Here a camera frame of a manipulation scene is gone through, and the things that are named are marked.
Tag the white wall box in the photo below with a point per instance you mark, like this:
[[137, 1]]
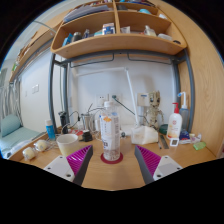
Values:
[[143, 100]]

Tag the wooden wardrobe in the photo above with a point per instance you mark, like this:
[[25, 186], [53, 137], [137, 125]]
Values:
[[206, 83]]

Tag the small white display clock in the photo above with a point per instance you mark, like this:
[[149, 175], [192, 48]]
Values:
[[174, 142]]

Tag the blue tube with white cap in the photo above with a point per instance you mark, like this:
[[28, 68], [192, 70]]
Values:
[[50, 130]]

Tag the grey metal bed frame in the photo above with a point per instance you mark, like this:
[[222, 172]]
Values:
[[51, 93]]

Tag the metal cup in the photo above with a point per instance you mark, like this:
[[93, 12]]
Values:
[[87, 122]]

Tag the clear plastic water bottle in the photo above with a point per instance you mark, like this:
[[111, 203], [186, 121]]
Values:
[[110, 133]]

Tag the wooden bunk bed board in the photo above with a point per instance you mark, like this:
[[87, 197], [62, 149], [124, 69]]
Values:
[[33, 46]]

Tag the white pump bottle red nozzle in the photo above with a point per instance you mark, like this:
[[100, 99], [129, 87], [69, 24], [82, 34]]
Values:
[[174, 125]]

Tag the dark green round jar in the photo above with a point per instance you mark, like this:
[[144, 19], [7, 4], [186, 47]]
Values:
[[163, 129]]

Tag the black electric shaver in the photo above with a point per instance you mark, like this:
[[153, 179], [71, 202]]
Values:
[[63, 121]]

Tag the flat round red coaster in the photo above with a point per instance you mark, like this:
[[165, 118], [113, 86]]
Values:
[[120, 158]]

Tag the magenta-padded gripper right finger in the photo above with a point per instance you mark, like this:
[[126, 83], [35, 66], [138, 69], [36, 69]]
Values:
[[166, 166]]

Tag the small green box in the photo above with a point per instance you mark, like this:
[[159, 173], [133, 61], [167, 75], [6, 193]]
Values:
[[200, 146]]

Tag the tree creature figurine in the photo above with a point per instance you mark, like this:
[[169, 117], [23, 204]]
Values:
[[154, 111]]

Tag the teal pillow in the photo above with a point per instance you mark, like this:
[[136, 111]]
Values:
[[10, 125]]

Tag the red printed packet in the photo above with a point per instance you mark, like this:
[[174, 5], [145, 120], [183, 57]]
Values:
[[75, 131]]

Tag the clear spray bottle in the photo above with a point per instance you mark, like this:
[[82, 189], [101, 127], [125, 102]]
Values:
[[184, 115]]

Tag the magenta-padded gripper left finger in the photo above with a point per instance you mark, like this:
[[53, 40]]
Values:
[[58, 166]]

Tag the white wall switch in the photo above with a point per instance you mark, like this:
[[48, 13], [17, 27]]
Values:
[[35, 88]]

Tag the black charger block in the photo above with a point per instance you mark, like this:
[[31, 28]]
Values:
[[87, 136]]

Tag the white desk lamp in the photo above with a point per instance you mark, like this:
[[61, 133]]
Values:
[[131, 90]]

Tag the wrapped round bun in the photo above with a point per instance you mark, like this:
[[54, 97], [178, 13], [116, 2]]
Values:
[[29, 153], [42, 145]]

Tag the teal bed mattress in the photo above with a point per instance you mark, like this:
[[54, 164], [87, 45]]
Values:
[[16, 138]]

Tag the wooden shelf unit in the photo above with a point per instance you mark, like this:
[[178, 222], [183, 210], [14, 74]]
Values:
[[116, 41]]

